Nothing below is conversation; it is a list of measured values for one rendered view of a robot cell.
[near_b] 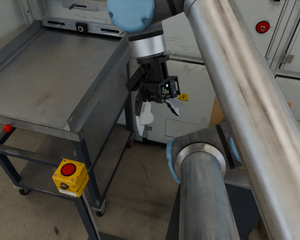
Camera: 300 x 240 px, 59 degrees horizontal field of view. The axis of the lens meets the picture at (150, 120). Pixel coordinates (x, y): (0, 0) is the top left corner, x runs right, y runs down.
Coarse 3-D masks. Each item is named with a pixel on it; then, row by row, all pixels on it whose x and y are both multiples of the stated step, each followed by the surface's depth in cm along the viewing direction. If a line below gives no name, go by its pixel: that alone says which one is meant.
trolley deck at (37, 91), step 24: (48, 48) 147; (72, 48) 147; (96, 48) 147; (0, 72) 132; (24, 72) 132; (48, 72) 132; (72, 72) 132; (96, 72) 132; (120, 72) 139; (0, 96) 120; (24, 96) 120; (48, 96) 120; (72, 96) 120; (96, 96) 120; (0, 120) 114; (24, 120) 109; (48, 120) 109
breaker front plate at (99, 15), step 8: (48, 0) 150; (104, 0) 140; (48, 8) 153; (56, 8) 152; (64, 8) 150; (72, 8) 148; (80, 8) 147; (88, 8) 146; (96, 8) 145; (104, 8) 143; (56, 16) 155; (64, 16) 154; (72, 16) 152; (80, 16) 151; (88, 16) 150; (96, 16) 148; (104, 16) 147; (112, 24) 149
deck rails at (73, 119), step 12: (36, 24) 157; (24, 36) 149; (36, 36) 156; (12, 48) 142; (24, 48) 147; (120, 48) 142; (0, 60) 136; (108, 60) 128; (108, 72) 131; (96, 84) 120; (84, 96) 111; (84, 108) 113; (72, 120) 105
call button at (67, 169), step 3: (66, 165) 87; (69, 165) 87; (72, 165) 88; (63, 168) 87; (66, 168) 87; (69, 168) 87; (72, 168) 87; (63, 171) 86; (66, 171) 86; (69, 171) 86; (72, 171) 86; (66, 174) 85
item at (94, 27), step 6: (48, 18) 156; (54, 18) 155; (60, 18) 155; (42, 24) 161; (54, 24) 158; (60, 24) 157; (66, 24) 156; (72, 24) 155; (90, 24) 152; (96, 24) 150; (102, 24) 150; (108, 24) 150; (90, 30) 154; (96, 30) 153; (102, 30) 152; (108, 30) 151; (114, 30) 150
